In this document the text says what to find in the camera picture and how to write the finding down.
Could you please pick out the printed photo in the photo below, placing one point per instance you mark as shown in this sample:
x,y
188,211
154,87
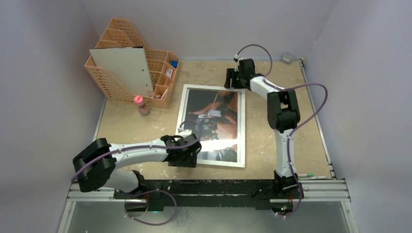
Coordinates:
x,y
219,122

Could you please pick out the white marker pen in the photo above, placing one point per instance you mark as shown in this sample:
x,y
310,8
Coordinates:
x,y
318,177

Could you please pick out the orange plastic desk organizer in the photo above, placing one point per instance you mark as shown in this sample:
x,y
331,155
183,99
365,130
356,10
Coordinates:
x,y
122,33

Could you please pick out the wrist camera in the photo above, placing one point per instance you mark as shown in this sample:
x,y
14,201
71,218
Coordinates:
x,y
237,58
186,132

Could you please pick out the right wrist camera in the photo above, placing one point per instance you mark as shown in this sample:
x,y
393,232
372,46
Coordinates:
x,y
237,58

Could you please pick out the white board in organizer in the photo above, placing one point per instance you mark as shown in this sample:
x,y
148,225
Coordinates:
x,y
128,65

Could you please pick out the pink capped small bottle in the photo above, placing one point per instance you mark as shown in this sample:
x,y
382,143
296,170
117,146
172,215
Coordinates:
x,y
140,103

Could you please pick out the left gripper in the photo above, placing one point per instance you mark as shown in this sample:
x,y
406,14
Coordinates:
x,y
189,161

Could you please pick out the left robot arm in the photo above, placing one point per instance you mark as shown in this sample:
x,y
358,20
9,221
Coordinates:
x,y
101,164

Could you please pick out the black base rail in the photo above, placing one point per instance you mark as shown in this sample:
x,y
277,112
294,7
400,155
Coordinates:
x,y
258,194

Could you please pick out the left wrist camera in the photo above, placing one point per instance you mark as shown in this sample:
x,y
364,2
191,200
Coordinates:
x,y
186,132

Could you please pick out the red white small box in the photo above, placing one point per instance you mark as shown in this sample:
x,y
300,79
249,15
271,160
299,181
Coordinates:
x,y
169,72

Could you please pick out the green capped marker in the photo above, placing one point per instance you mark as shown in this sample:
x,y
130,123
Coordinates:
x,y
306,175

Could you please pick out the small clear jar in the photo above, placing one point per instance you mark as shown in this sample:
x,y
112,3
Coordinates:
x,y
287,57

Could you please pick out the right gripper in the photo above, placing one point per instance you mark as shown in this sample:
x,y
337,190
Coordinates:
x,y
231,79

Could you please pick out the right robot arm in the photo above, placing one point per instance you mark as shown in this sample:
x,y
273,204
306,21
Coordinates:
x,y
283,115

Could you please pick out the white wooden picture frame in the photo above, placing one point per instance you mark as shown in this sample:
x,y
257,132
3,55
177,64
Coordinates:
x,y
243,128

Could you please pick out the blue item in organizer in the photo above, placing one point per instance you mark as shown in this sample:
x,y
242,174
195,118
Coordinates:
x,y
174,63

